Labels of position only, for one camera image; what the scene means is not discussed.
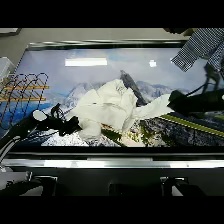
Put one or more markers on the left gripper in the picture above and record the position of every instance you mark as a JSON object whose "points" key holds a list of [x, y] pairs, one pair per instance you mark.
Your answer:
{"points": [[68, 126]]}

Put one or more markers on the white long-sleeved shirt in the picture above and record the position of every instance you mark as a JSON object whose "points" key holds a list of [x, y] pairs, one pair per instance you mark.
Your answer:
{"points": [[110, 103]]}

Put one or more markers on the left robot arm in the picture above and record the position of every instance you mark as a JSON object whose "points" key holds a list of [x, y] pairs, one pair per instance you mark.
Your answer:
{"points": [[20, 128]]}

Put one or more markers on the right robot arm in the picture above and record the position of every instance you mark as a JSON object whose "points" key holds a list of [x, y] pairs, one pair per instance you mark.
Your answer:
{"points": [[203, 101]]}

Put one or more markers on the wooden hanger rack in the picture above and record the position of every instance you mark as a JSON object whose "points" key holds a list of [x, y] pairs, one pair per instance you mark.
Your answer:
{"points": [[30, 87]]}

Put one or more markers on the white plastic box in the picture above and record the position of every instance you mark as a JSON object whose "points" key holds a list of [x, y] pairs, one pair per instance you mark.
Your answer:
{"points": [[6, 66]]}

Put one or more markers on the checked shirt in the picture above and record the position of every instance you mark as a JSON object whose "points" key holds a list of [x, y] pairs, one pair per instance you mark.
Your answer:
{"points": [[203, 43]]}

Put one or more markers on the silver frame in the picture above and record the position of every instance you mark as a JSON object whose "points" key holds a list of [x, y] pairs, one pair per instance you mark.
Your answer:
{"points": [[100, 164]]}

